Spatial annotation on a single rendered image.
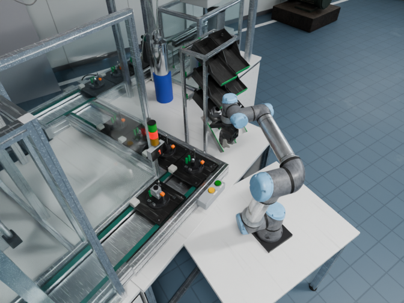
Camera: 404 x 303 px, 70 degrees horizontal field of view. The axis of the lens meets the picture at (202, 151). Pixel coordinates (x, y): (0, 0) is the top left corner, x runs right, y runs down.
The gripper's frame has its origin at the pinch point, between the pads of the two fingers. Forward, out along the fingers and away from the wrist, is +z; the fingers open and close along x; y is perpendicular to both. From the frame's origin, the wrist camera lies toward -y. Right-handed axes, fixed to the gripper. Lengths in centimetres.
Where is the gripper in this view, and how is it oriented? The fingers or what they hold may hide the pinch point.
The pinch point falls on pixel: (223, 145)
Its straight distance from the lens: 171.2
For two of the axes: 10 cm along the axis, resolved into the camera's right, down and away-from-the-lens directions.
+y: 8.0, 4.1, -4.3
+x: 6.0, -5.7, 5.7
